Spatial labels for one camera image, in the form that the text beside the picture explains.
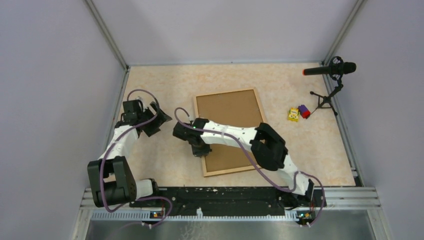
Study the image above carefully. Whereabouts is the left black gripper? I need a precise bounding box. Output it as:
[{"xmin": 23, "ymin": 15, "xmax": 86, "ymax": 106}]
[{"xmin": 137, "ymin": 101, "xmax": 172, "ymax": 137}]

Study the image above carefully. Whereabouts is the wooden picture frame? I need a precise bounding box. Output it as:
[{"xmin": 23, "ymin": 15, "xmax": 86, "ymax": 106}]
[{"xmin": 193, "ymin": 87, "xmax": 269, "ymax": 178}]

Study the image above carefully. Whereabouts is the brown backing board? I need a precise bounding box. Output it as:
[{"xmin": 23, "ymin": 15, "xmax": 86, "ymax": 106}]
[{"xmin": 196, "ymin": 90, "xmax": 265, "ymax": 173}]

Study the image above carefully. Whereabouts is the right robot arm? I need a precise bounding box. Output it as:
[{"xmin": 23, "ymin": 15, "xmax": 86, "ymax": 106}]
[{"xmin": 172, "ymin": 118, "xmax": 315, "ymax": 206}]

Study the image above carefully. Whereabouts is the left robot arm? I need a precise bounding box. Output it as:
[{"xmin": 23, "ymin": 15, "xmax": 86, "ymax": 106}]
[{"xmin": 87, "ymin": 100, "xmax": 172, "ymax": 208}]

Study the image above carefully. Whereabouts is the yellow owl toy block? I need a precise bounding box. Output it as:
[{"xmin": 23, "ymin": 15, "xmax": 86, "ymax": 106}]
[{"xmin": 287, "ymin": 107, "xmax": 300, "ymax": 123}]

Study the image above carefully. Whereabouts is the purple red toy block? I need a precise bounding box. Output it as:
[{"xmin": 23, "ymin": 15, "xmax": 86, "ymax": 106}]
[{"xmin": 298, "ymin": 104, "xmax": 311, "ymax": 119}]

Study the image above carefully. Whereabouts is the microphone tripod stand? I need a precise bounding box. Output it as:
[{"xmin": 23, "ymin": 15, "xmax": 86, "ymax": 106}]
[{"xmin": 309, "ymin": 56, "xmax": 344, "ymax": 117}]

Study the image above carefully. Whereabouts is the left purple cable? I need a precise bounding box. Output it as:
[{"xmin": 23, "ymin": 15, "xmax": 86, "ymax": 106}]
[{"xmin": 99, "ymin": 88, "xmax": 174, "ymax": 229}]

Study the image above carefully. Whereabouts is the purple cable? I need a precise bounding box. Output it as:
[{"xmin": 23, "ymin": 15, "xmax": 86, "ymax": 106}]
[
  {"xmin": 174, "ymin": 107, "xmax": 326, "ymax": 228},
  {"xmin": 99, "ymin": 88, "xmax": 174, "ymax": 229}
]

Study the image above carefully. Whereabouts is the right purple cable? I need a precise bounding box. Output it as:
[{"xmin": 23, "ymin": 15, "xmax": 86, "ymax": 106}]
[{"xmin": 174, "ymin": 107, "xmax": 326, "ymax": 228}]

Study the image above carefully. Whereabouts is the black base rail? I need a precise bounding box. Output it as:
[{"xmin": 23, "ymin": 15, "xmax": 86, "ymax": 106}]
[{"xmin": 118, "ymin": 187, "xmax": 327, "ymax": 217}]

